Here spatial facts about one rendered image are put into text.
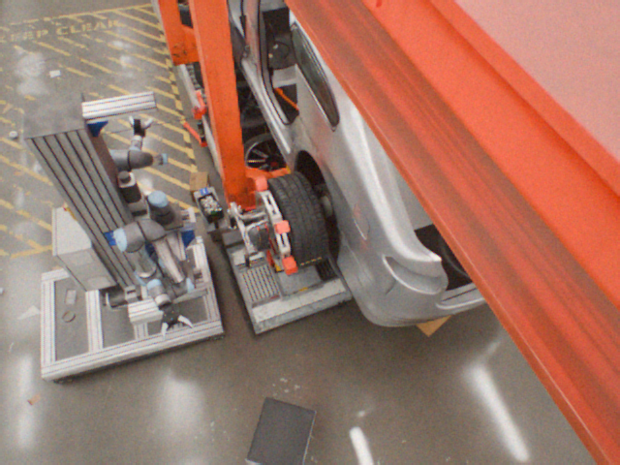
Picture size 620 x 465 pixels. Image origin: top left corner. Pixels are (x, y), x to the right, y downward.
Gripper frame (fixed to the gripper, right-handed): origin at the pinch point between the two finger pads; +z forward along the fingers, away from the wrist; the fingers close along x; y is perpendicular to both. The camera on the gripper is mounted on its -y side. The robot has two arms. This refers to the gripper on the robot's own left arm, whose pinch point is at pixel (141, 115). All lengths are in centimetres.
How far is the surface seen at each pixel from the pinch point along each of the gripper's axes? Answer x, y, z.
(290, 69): 112, 29, 108
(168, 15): 0, 19, 152
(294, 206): 103, -7, -76
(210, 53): 49, -78, -31
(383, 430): 178, 101, -188
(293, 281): 115, 86, -80
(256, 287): 88, 107, -75
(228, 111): 59, -37, -30
